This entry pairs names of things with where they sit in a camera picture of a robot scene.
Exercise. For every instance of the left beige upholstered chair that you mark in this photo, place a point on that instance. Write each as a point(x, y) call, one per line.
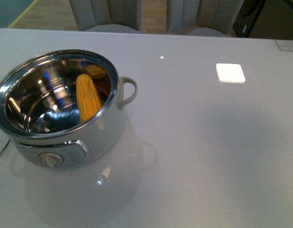
point(114, 16)

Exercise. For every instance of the yellow corn cob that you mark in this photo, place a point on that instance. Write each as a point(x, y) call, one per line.
point(87, 97)

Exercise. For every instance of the beige upholstered chair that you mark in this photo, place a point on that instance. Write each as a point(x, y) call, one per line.
point(114, 16)
point(205, 18)

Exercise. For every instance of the right beige upholstered chair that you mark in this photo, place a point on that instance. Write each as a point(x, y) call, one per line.
point(205, 18)

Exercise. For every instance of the white electric cooking pot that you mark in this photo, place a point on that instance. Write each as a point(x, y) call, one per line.
point(39, 111)

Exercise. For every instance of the label sticker on table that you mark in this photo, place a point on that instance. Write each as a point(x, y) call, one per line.
point(284, 45)

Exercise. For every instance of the black washing machine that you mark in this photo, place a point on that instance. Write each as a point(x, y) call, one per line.
point(247, 17)

